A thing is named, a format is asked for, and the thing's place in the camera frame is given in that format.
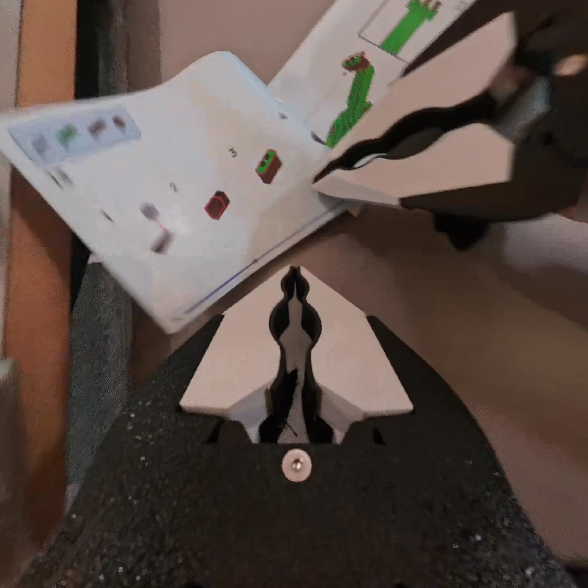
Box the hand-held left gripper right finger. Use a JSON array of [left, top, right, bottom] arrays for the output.
[[295, 266, 415, 443]]

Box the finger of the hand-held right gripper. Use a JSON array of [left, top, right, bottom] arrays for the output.
[[315, 0, 522, 181], [311, 120, 515, 207]]

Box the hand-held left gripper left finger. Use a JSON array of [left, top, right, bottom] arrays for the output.
[[178, 266, 297, 443]]

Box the light blue instruction booklet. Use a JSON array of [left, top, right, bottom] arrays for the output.
[[0, 0, 476, 334]]

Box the wood edged office desk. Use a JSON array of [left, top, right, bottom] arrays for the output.
[[0, 0, 79, 552]]

